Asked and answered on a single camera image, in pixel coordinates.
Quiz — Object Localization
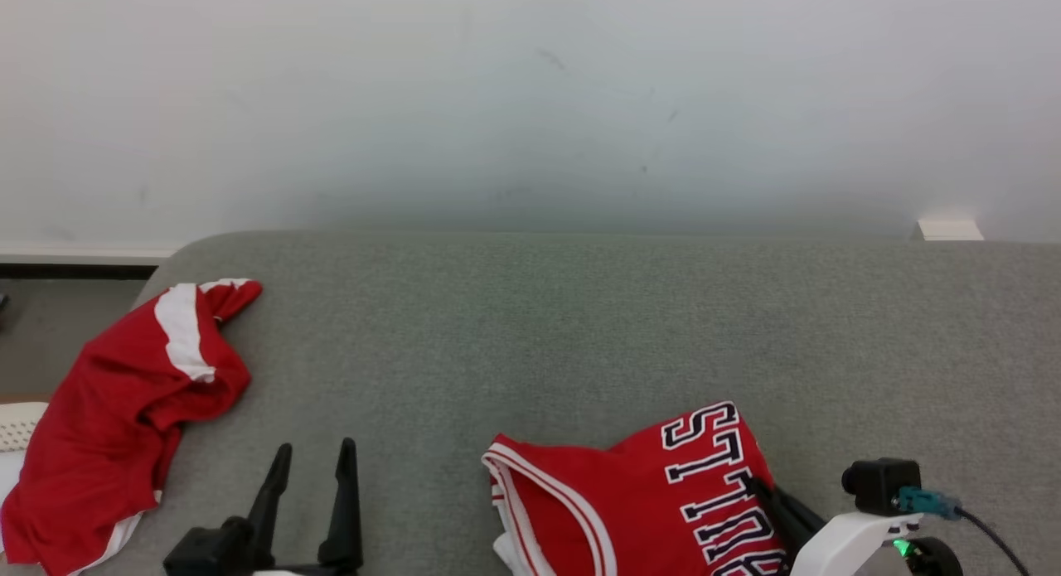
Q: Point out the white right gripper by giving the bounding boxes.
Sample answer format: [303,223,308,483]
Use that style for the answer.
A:
[744,475,923,576]

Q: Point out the red jersey with lettering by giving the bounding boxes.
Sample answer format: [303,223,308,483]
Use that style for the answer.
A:
[482,402,792,576]

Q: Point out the grey fabric sofa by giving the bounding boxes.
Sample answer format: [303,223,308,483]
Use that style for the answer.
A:
[0,230,1061,576]

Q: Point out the red shorts with white stripe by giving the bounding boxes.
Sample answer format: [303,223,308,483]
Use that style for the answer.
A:
[0,278,264,576]

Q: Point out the white perforated laundry basket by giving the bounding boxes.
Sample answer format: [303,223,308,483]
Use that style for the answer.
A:
[0,402,49,511]

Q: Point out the right camera cable teal plug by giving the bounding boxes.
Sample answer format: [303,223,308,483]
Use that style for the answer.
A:
[895,486,1030,576]

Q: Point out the white wall box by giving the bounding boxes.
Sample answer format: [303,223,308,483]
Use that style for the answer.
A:
[918,220,985,242]

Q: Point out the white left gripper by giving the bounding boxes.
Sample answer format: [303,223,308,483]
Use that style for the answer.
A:
[249,438,364,576]

